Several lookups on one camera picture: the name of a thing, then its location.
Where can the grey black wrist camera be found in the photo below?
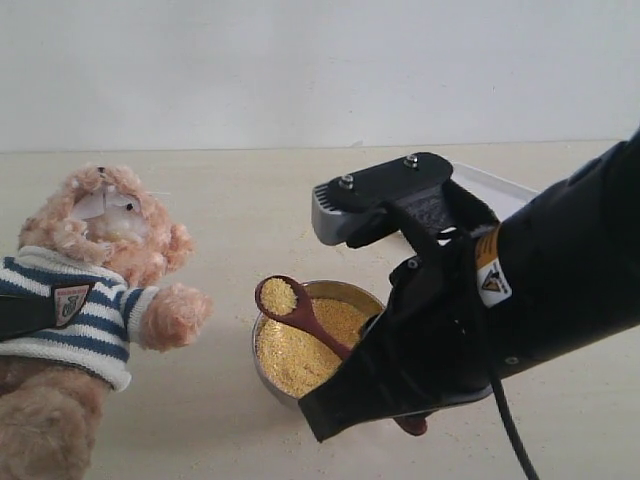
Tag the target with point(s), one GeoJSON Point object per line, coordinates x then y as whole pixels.
{"type": "Point", "coordinates": [351, 209]}

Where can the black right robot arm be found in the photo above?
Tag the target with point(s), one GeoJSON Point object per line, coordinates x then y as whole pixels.
{"type": "Point", "coordinates": [563, 271]}

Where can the dark red wooden spoon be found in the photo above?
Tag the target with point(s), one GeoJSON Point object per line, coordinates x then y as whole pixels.
{"type": "Point", "coordinates": [286, 301]}

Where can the white rectangular plastic tray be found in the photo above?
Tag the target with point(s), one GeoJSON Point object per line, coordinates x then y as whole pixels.
{"type": "Point", "coordinates": [492, 185]}

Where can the stainless steel bowl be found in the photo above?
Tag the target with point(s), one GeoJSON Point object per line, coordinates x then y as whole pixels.
{"type": "Point", "coordinates": [315, 289]}

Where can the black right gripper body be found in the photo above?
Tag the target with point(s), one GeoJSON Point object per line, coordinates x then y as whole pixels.
{"type": "Point", "coordinates": [440, 282]}

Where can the pink plush teddy bear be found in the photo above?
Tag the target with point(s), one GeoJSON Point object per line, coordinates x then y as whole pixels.
{"type": "Point", "coordinates": [101, 225]}

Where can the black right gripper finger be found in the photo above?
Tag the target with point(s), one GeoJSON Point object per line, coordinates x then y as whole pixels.
{"type": "Point", "coordinates": [389, 374]}

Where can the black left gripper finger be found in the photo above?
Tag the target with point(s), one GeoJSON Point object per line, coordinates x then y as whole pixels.
{"type": "Point", "coordinates": [25, 314]}

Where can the yellow millet grains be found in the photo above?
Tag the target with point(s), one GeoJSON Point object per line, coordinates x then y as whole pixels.
{"type": "Point", "coordinates": [294, 361]}

